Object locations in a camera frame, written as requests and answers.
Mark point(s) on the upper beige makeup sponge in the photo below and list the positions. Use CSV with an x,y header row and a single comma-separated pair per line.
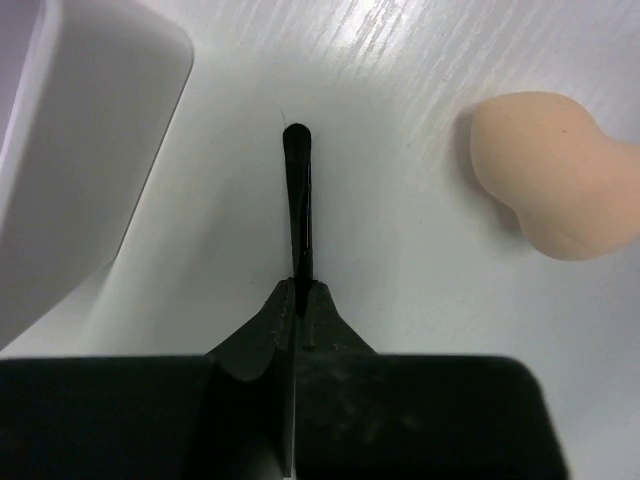
x,y
573,189

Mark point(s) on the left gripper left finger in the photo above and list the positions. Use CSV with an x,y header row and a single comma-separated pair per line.
x,y
158,417

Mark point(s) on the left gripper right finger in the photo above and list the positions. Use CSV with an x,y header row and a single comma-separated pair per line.
x,y
364,415

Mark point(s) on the white three-compartment organizer box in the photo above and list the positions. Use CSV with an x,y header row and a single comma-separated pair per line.
x,y
88,90

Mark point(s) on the black thin eyeliner brush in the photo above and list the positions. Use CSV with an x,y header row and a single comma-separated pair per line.
x,y
297,145

